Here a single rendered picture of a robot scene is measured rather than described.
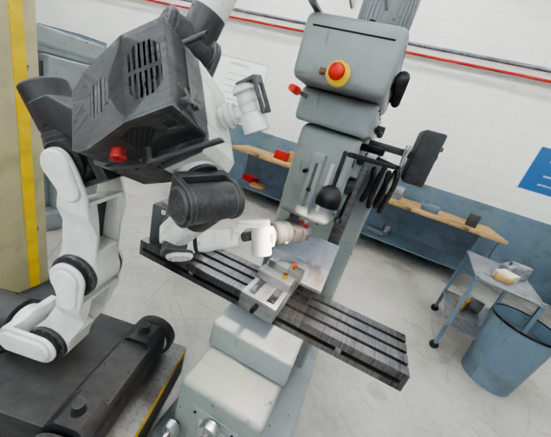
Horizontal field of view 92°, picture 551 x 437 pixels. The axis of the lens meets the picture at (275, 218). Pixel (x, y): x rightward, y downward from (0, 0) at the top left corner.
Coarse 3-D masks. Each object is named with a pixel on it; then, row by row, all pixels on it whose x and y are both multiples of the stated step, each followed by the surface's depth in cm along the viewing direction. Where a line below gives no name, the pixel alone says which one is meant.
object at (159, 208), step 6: (156, 204) 121; (162, 204) 123; (156, 210) 121; (162, 210) 120; (156, 216) 122; (162, 216) 122; (156, 222) 123; (156, 228) 124; (150, 234) 126; (156, 234) 125; (156, 240) 127
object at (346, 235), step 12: (372, 156) 134; (360, 180) 129; (360, 192) 131; (348, 204) 134; (360, 204) 132; (372, 204) 131; (276, 216) 151; (288, 216) 148; (336, 216) 138; (348, 216) 135; (360, 216) 134; (312, 228) 145; (324, 228) 142; (336, 228) 139; (348, 228) 137; (360, 228) 136; (336, 240) 141; (348, 240) 139; (348, 252) 141; (336, 264) 145; (336, 276) 146; (324, 288) 151; (300, 360) 170
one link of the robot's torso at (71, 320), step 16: (64, 272) 78; (80, 272) 79; (64, 288) 79; (80, 288) 80; (112, 288) 97; (64, 304) 82; (80, 304) 82; (96, 304) 99; (48, 320) 92; (64, 320) 91; (80, 320) 88; (48, 336) 92; (64, 336) 93; (80, 336) 99; (64, 352) 94
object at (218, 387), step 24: (216, 360) 102; (192, 384) 91; (216, 384) 93; (240, 384) 95; (264, 384) 98; (192, 408) 93; (216, 408) 89; (240, 408) 88; (264, 408) 90; (192, 432) 96; (240, 432) 87
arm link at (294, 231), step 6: (282, 222) 95; (288, 222) 102; (294, 222) 103; (288, 228) 94; (294, 228) 98; (300, 228) 100; (306, 228) 101; (288, 234) 94; (294, 234) 98; (300, 234) 99; (306, 234) 99; (288, 240) 95; (294, 240) 98; (300, 240) 101
